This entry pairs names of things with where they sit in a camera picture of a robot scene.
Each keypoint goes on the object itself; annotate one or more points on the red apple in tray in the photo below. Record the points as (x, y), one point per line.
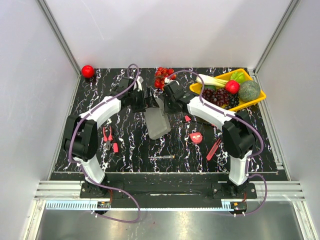
(232, 87)

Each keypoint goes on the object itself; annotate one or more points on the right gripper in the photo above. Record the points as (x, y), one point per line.
(166, 109)

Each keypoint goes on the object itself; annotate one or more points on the black grape bunch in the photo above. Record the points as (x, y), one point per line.
(233, 101)

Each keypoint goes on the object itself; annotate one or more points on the green leafy vegetable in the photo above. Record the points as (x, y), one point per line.
(238, 76)

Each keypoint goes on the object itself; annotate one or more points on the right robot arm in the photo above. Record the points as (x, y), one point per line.
(240, 139)

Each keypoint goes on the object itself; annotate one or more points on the red cherry bunch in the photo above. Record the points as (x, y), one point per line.
(162, 75)

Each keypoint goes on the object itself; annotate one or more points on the red utility knife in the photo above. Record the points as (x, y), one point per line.
(213, 149)

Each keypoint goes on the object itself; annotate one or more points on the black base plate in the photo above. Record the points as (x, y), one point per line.
(162, 193)

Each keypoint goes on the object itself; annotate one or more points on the clear test pen screwdriver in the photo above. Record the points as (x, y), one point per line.
(162, 157)

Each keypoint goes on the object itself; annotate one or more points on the red tape measure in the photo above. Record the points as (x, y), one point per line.
(196, 137)

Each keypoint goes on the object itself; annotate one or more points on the red apple in corner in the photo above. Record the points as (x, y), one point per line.
(87, 71)

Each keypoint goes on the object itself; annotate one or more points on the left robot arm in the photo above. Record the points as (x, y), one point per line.
(80, 136)

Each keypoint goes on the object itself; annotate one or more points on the dark red grape bunch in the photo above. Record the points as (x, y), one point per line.
(218, 97)

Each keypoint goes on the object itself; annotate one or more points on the green avocado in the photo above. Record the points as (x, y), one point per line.
(210, 87)

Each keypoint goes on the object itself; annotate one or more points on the green cantaloupe melon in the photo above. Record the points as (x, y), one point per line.
(249, 90)

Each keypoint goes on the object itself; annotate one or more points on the red handled pliers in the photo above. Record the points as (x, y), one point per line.
(107, 137)

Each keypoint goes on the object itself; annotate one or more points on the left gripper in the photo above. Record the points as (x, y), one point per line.
(150, 101)

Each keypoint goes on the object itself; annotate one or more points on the white green leek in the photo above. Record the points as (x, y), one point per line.
(211, 81)

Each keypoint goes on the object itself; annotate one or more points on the red hex key set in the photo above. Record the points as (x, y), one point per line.
(187, 118)

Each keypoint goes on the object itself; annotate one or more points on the grey plastic tool case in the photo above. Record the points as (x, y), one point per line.
(157, 121)

